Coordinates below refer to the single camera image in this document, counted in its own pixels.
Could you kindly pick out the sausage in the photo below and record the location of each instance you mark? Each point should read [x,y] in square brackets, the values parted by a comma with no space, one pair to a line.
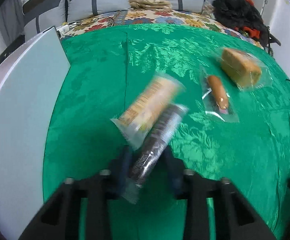
[216,100]

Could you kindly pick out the beige folded cloth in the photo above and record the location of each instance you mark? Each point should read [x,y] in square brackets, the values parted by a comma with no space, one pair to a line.
[157,5]

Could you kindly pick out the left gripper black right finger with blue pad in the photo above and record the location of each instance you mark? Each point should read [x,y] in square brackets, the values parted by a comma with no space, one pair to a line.
[214,208]

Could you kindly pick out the yellow cake in wrapper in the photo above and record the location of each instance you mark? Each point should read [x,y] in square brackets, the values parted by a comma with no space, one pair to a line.
[244,69]

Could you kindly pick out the dark biscuit clear wrapper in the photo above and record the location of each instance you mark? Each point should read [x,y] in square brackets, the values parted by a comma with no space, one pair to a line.
[153,147]

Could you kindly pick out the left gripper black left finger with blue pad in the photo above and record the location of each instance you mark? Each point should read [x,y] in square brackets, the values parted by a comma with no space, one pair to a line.
[80,207]

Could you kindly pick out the white power strip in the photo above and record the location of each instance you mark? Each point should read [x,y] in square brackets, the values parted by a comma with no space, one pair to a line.
[63,29]

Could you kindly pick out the green patterned tablecloth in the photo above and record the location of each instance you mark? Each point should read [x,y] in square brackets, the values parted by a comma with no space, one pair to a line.
[110,68]

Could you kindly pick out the middle grey cushion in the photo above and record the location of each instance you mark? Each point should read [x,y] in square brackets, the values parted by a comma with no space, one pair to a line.
[97,0]

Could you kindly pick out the white cardboard box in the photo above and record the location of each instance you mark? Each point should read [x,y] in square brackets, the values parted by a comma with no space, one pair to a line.
[30,82]

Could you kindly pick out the left grey cushion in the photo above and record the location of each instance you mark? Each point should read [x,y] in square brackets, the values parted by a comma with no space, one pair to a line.
[49,13]

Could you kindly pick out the beige cracker pack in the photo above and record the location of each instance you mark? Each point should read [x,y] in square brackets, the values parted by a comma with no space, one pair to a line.
[136,122]

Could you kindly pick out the black and red clothes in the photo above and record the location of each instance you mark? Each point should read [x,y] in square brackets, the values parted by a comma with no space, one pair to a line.
[241,15]

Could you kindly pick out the floral sofa cover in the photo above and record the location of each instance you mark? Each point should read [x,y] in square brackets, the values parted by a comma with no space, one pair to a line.
[142,16]

